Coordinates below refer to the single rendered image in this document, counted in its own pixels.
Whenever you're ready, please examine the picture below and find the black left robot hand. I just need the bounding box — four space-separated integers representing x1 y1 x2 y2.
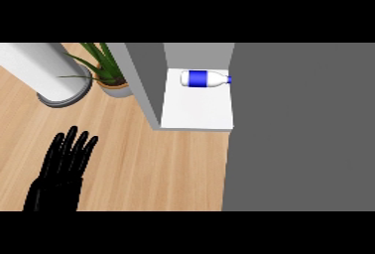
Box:
22 125 99 212

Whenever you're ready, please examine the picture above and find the grey cabinet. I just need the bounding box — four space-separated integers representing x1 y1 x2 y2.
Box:
105 43 238 133

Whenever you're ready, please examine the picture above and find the dark grey cabinet door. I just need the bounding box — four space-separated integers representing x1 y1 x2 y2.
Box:
222 43 375 212

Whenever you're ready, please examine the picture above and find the white paper towel roll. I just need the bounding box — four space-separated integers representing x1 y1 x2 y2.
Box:
0 43 95 109

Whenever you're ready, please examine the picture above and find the green potted plant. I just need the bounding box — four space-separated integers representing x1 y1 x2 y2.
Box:
59 43 134 99

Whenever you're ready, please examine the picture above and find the white bottle with blue label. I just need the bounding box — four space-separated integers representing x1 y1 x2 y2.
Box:
179 69 233 88

